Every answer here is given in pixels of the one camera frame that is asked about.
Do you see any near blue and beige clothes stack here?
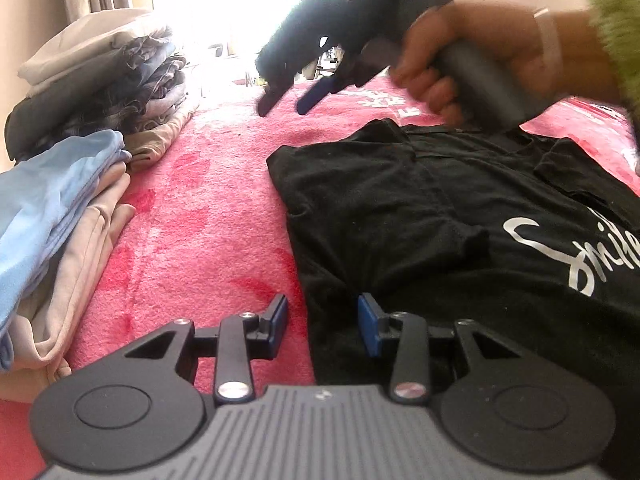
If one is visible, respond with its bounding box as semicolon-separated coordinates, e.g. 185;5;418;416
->
0;170;137;404

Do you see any person's right hand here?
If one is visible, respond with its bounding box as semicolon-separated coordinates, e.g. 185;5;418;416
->
389;0;552;127

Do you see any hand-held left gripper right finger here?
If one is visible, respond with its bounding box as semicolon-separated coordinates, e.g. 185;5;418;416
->
357;292;521;404

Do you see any black t-shirt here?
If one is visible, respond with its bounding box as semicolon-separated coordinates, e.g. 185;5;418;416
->
266;118;640;480

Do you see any pink floral blanket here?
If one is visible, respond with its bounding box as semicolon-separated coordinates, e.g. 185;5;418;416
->
0;72;640;471

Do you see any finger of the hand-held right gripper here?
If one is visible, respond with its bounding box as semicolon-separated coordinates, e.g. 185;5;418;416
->
256;76;297;117
296;75;347;117

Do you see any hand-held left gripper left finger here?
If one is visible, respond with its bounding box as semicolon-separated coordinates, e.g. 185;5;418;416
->
124;293;289;406

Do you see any stack of folded clothes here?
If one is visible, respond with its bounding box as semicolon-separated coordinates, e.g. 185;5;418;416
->
4;8;202;164

